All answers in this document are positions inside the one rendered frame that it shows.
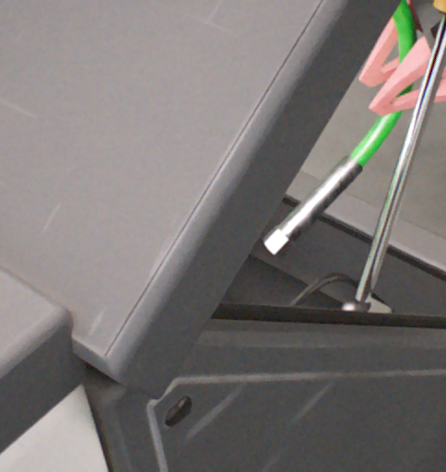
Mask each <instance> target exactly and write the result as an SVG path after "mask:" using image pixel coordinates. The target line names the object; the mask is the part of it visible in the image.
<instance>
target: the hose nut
mask: <svg viewBox="0 0 446 472"><path fill-rule="evenodd" d="M264 243H265V245H266V246H267V249H268V250H269V251H270V252H271V253H272V254H276V255H277V256H279V257H280V258H284V257H285V256H286V255H287V254H288V252H289V251H290V250H291V249H292V248H293V247H294V246H295V243H294V241H293V242H292V241H291V240H290V239H288V238H287V237H286V236H285V235H284V234H283V233H282V232H280V231H279V227H277V226H275V227H274V228H273V229H272V230H271V231H270V232H269V233H268V234H267V235H266V236H265V237H264Z"/></svg>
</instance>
